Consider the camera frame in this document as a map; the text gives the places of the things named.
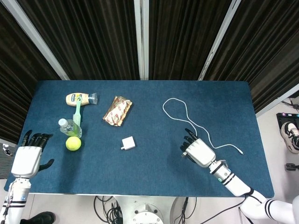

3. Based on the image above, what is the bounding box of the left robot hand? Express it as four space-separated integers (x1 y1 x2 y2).
10 130 55 179

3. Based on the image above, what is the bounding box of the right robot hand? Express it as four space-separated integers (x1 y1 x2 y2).
179 127 217 168

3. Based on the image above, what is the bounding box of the white USB cable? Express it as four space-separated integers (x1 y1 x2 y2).
162 98 244 158

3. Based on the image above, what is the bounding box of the white charger adapter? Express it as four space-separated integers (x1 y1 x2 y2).
120 137 136 151

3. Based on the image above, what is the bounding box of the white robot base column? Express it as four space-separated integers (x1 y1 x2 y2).
114 195 187 224

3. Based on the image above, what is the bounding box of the yellow-green tennis ball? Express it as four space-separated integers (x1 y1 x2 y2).
65 136 82 152

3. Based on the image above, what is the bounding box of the blue table mat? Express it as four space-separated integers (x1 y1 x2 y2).
6 80 276 198

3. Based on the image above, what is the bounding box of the clear bottle with yellow-green liquid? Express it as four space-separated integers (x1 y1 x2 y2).
58 118 83 138

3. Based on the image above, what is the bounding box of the black shoe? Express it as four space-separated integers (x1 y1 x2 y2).
20 211 56 224

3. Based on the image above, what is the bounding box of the green plastic brush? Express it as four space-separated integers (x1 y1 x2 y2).
72 98 83 126

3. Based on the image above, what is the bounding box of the mayonnaise squeeze bottle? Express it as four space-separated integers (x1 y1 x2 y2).
65 92 98 106

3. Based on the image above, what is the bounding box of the black pleated curtain panel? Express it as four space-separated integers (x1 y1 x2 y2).
0 4 62 143
149 0 233 81
17 0 141 81
203 0 299 112

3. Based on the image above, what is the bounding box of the black electronic device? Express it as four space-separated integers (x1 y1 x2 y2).
276 112 299 133

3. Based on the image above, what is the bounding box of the white and black sneaker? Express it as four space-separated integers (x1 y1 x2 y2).
280 122 299 154

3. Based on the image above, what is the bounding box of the gold and red snack packet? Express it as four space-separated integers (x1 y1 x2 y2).
102 95 134 128

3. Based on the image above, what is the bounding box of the silver metal bracket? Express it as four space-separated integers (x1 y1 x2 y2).
2 144 14 156

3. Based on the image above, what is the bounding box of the black floor cable bundle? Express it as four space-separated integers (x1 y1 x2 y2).
93 195 123 224
179 197 198 224

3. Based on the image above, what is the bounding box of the white metal frame post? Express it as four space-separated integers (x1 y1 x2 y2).
198 0 243 81
0 0 70 81
134 0 150 81
255 90 299 117

